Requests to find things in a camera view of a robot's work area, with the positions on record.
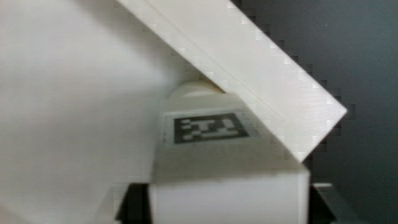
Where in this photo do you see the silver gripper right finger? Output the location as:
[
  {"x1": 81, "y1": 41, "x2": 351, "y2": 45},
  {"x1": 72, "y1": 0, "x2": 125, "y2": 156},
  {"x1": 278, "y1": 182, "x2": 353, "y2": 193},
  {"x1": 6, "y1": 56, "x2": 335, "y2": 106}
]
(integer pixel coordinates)
[{"x1": 310, "y1": 183, "x2": 356, "y2": 224}]

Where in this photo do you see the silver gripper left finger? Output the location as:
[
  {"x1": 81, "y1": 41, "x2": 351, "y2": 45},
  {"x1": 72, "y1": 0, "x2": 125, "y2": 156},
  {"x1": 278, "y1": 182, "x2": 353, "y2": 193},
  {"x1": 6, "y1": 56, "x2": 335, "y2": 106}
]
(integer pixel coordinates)
[{"x1": 116, "y1": 183, "x2": 152, "y2": 224}]

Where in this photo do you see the white square tabletop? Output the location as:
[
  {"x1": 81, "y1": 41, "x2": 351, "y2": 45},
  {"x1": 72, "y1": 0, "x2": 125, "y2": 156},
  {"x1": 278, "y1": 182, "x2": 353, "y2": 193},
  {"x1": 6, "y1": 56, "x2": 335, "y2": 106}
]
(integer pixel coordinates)
[{"x1": 0, "y1": 0, "x2": 347, "y2": 224}]

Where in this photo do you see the white leg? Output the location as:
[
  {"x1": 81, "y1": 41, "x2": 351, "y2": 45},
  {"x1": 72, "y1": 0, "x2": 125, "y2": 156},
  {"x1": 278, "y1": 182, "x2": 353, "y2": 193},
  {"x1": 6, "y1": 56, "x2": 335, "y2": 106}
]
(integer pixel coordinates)
[{"x1": 150, "y1": 81, "x2": 312, "y2": 224}]

